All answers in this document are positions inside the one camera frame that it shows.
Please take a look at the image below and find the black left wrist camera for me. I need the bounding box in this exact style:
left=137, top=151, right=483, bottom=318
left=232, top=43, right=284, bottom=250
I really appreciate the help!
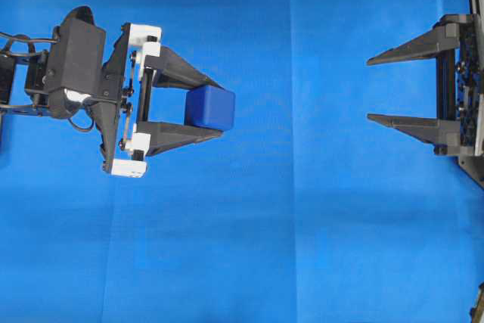
left=45, top=6, right=106, bottom=120

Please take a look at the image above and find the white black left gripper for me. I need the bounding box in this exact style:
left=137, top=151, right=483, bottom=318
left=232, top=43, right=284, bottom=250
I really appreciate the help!
left=98, top=23, right=223, bottom=178

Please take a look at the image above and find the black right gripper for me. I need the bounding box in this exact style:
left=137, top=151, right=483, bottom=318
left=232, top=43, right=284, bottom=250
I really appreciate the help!
left=366, top=0, right=483, bottom=187

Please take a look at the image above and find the blue block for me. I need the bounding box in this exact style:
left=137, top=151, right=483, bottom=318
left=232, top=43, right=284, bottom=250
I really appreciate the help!
left=184, top=85, right=236, bottom=132

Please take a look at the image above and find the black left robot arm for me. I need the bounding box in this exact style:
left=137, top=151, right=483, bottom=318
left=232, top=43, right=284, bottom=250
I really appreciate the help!
left=1, top=18, right=235, bottom=178

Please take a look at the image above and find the blue table cloth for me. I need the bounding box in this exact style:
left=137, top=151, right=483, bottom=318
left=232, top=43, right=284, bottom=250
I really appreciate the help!
left=1, top=0, right=483, bottom=322

